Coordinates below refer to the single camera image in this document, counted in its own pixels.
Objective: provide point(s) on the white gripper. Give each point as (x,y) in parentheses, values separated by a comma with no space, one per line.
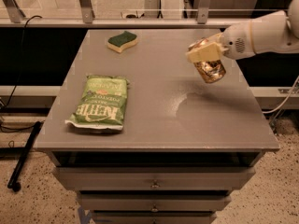
(236,42)

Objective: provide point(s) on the orange soda can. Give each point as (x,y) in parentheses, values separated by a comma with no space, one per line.
(209,71)

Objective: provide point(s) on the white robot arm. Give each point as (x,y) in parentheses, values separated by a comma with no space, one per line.
(276,32)

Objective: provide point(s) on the green yellow sponge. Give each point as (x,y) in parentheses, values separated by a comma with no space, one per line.
(123,41)

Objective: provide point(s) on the grey drawer cabinet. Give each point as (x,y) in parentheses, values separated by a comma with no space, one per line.
(173,118)

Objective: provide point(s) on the green kettle chips bag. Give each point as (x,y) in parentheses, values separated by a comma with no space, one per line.
(102,104)

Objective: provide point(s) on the top grey drawer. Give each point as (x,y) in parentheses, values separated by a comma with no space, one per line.
(110,179)

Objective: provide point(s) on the grey drawer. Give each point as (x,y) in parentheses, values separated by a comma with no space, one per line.
(158,218)
(153,202)
(110,179)

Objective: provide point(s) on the middle grey drawer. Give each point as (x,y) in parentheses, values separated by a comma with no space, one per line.
(153,202)

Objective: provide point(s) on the bottom grey drawer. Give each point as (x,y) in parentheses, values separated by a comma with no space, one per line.
(158,218)

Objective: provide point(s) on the black rod on floor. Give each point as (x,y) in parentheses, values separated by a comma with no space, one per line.
(13,182)

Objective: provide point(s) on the metal window rail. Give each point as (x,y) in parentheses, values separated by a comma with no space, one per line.
(213,23)

